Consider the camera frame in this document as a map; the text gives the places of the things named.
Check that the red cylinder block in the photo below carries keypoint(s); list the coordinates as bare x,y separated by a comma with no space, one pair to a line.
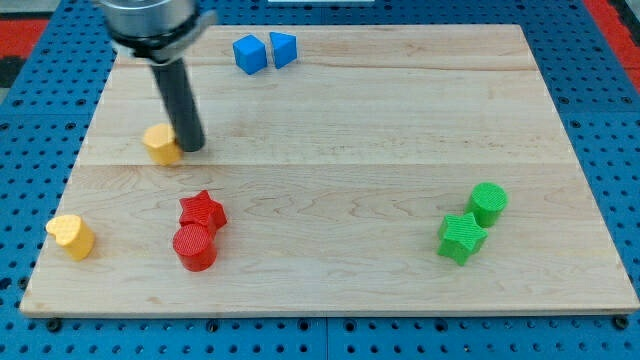
194,247

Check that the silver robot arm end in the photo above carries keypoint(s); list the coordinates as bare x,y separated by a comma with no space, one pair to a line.
159,31

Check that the green cylinder block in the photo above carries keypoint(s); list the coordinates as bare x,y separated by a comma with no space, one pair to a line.
487,202

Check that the green star block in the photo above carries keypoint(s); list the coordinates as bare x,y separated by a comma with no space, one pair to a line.
460,237

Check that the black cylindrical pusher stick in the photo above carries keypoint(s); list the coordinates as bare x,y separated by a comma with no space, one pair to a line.
176,92

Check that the blue triangle block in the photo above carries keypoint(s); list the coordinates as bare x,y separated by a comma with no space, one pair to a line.
284,48

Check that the red star block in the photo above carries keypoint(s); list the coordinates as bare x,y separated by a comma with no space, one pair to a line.
204,211

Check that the blue cube block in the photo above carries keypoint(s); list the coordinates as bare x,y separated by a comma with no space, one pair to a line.
250,54

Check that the yellow heart block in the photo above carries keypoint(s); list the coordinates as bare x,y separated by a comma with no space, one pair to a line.
72,234

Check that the yellow hexagon block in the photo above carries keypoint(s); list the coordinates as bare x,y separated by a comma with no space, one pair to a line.
161,144

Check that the wooden board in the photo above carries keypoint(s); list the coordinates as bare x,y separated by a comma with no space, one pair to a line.
335,173

